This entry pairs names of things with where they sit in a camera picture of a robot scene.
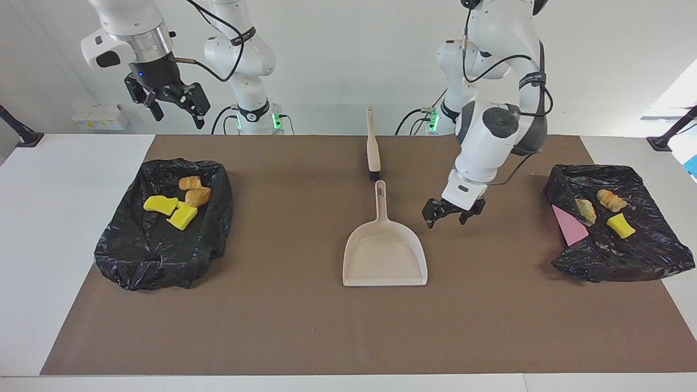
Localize black base cable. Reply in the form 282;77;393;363
211;105;296;136
395;90;450;136

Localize brown bread roll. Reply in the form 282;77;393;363
184;186;212;206

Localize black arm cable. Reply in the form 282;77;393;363
462;0;555;187
173;0;256;83

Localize black bag lined bin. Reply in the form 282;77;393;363
94;158;234;291

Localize crumpled black trash bag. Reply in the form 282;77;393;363
543;164;696;283

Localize yellow sponge piece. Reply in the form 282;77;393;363
143;195;179;216
167;200;199;230

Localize black left base cable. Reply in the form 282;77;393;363
395;90;450;136

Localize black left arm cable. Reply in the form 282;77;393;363
462;0;555;187

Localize green and yellow sponge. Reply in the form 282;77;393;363
607;213;637;240

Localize brown table mat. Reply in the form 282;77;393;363
40;134;697;376

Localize beige hand brush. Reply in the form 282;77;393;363
365;107;382;182

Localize black camera stand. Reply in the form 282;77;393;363
0;105;45;148
646;106;697;152

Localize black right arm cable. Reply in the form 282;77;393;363
173;0;256;83

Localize pale bread piece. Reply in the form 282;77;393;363
575;198;597;226

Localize black right base cable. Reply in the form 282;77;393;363
211;105;296;136

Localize beige plastic dustpan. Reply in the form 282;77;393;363
343;180;429;287

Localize pink sheet in bag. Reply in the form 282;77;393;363
552;204;589;246

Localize white wall socket boxes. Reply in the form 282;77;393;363
71;104;130;131

